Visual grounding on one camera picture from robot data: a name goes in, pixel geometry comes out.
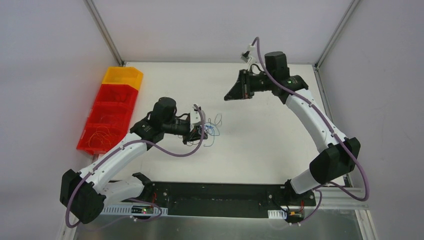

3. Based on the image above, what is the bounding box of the aluminium frame rail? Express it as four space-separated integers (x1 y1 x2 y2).
69 181 369 211

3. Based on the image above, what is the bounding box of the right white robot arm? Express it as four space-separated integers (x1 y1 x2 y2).
224 51 361 205

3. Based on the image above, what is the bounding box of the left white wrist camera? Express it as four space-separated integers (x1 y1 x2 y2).
189 106 205 131

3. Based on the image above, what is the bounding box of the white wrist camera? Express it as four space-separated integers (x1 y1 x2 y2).
240 50 257 66
189 106 205 131

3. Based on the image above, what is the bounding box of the blue wire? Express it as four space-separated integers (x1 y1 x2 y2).
202 113 223 148

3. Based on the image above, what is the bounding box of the right slotted cable duct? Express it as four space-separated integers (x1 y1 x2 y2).
267 209 287 220

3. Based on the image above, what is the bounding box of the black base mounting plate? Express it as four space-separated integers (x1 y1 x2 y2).
136 181 316 218

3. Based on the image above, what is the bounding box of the red plastic bin far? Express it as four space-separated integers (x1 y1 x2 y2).
94 84 139 106

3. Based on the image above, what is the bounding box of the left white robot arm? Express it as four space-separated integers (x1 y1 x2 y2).
59 97 207 229

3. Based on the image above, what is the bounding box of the red plastic bin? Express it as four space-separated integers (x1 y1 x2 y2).
86 102 133 127
94 84 139 106
76 124 128 155

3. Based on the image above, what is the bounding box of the yellow plastic bin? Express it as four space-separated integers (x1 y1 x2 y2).
101 66 144 91

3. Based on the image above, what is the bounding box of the left slotted cable duct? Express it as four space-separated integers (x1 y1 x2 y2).
100 204 168 217

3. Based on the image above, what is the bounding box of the slotted cable duct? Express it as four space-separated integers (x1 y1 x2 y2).
100 204 168 217
267 209 287 220

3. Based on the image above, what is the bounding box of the red plastic bin middle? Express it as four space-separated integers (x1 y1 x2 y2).
86 102 133 127

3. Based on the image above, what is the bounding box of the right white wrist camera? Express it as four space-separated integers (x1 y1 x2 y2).
240 50 257 66

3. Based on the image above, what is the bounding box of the red plastic bin near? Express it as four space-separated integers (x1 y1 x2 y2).
76 124 128 155

